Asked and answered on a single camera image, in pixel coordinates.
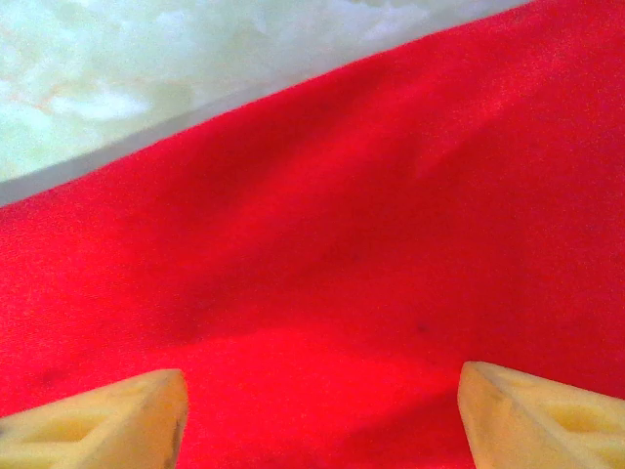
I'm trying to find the large red t-shirt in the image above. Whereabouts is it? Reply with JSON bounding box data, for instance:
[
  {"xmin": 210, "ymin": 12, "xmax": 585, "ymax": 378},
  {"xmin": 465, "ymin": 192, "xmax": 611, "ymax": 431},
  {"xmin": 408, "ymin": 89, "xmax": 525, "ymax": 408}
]
[{"xmin": 0, "ymin": 0, "xmax": 625, "ymax": 469}]

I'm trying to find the beige right gripper right finger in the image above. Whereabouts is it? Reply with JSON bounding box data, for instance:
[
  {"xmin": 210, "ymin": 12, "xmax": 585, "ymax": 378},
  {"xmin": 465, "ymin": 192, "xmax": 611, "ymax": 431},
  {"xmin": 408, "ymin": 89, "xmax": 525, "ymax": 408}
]
[{"xmin": 457, "ymin": 360, "xmax": 625, "ymax": 469}]

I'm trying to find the pale green fuzzy mat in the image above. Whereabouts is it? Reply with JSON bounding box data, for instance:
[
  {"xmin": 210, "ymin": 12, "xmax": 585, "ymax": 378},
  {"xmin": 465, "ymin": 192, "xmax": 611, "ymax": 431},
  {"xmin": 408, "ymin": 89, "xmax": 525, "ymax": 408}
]
[{"xmin": 0, "ymin": 0, "xmax": 533, "ymax": 206}]

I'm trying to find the beige right gripper left finger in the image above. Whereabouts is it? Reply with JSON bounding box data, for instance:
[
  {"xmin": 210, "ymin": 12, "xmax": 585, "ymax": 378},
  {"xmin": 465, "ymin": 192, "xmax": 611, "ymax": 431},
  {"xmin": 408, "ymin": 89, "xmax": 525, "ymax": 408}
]
[{"xmin": 0, "ymin": 368, "xmax": 189, "ymax": 469}]

